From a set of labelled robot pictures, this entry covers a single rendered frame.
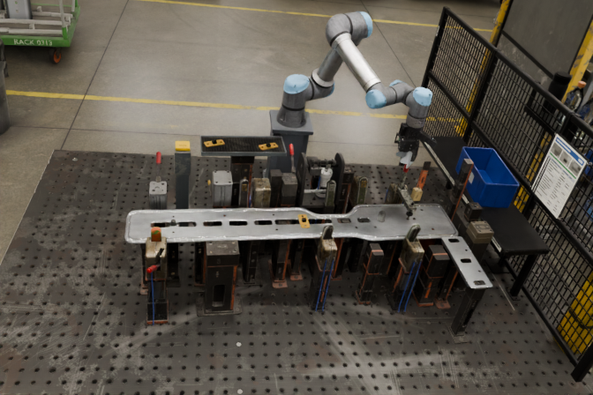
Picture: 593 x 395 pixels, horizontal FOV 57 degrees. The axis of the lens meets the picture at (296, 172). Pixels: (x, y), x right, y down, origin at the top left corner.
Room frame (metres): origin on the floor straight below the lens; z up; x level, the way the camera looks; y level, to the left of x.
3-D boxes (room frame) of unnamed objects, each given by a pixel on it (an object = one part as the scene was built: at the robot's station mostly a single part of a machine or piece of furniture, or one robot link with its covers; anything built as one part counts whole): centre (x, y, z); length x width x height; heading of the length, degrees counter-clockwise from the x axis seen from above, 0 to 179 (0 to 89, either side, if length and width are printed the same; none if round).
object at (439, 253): (1.71, -0.63, 0.84); 0.11 x 0.10 x 0.28; 16
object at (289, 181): (1.93, 0.02, 0.89); 0.13 x 0.11 x 0.38; 16
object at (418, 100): (2.01, -0.45, 1.49); 0.09 x 0.08 x 0.11; 40
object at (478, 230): (1.82, -0.81, 0.88); 0.08 x 0.08 x 0.36; 16
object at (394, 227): (1.74, -0.04, 1.00); 1.38 x 0.22 x 0.02; 106
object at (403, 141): (2.00, -0.44, 1.33); 0.09 x 0.08 x 0.12; 105
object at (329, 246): (1.60, -0.17, 0.87); 0.12 x 0.09 x 0.35; 16
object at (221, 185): (1.82, 0.30, 0.90); 0.13 x 0.10 x 0.41; 16
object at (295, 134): (2.40, 0.07, 0.90); 0.21 x 0.21 x 0.40; 11
